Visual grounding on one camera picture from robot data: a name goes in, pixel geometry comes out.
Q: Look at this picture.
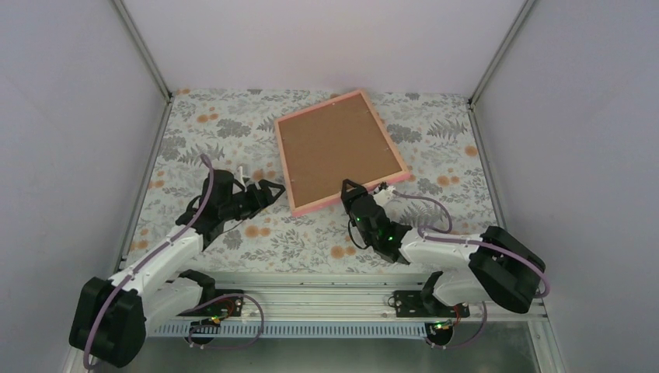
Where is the left aluminium corner post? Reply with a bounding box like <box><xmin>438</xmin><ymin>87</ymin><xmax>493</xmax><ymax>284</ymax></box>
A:
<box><xmin>111</xmin><ymin>0</ymin><xmax>173</xmax><ymax>103</ymax></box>

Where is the aluminium rail base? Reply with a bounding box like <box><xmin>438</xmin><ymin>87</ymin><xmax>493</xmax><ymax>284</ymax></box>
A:
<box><xmin>61</xmin><ymin>270</ymin><xmax>567</xmax><ymax>373</ymax></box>

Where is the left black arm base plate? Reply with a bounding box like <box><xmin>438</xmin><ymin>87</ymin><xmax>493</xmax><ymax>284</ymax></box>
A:
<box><xmin>182</xmin><ymin>289</ymin><xmax>244</xmax><ymax>319</ymax></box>

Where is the aluminium corner post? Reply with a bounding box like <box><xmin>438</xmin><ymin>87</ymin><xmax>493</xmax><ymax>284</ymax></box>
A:
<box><xmin>468</xmin><ymin>0</ymin><xmax>537</xmax><ymax>110</ymax></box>
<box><xmin>111</xmin><ymin>0</ymin><xmax>173</xmax><ymax>103</ymax></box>

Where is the right aluminium corner post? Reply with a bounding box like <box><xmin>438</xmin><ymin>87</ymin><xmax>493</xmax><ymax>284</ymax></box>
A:
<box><xmin>468</xmin><ymin>0</ymin><xmax>537</xmax><ymax>110</ymax></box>

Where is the purple cable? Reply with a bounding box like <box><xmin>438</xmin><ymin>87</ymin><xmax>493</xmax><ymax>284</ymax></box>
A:
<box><xmin>391</xmin><ymin>189</ymin><xmax>551</xmax><ymax>300</ymax></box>
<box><xmin>82</xmin><ymin>153</ymin><xmax>215</xmax><ymax>370</ymax></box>

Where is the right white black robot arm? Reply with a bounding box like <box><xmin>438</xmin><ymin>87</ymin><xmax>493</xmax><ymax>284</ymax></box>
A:
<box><xmin>340</xmin><ymin>179</ymin><xmax>550</xmax><ymax>317</ymax></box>

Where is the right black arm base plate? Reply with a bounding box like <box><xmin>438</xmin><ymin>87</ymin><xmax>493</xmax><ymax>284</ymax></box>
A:
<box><xmin>386</xmin><ymin>290</ymin><xmax>470</xmax><ymax>318</ymax></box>

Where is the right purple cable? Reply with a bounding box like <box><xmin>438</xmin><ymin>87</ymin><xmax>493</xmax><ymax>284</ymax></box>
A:
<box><xmin>391</xmin><ymin>189</ymin><xmax>551</xmax><ymax>300</ymax></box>

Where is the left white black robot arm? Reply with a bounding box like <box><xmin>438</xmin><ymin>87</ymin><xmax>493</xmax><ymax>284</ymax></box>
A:
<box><xmin>68</xmin><ymin>169</ymin><xmax>285</xmax><ymax>368</ymax></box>

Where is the pink picture frame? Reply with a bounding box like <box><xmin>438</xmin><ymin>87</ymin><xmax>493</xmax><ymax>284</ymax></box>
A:
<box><xmin>274</xmin><ymin>89</ymin><xmax>410</xmax><ymax>217</ymax></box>

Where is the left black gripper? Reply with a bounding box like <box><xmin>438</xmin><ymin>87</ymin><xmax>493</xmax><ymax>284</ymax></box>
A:
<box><xmin>220</xmin><ymin>180</ymin><xmax>284</xmax><ymax>221</ymax></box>

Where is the floral patterned table mat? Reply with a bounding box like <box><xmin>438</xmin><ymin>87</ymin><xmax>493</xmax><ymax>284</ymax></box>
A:
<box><xmin>125</xmin><ymin>89</ymin><xmax>496</xmax><ymax>274</ymax></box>

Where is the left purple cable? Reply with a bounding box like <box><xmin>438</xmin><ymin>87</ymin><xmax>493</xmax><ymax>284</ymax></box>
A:
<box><xmin>82</xmin><ymin>153</ymin><xmax>215</xmax><ymax>370</ymax></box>

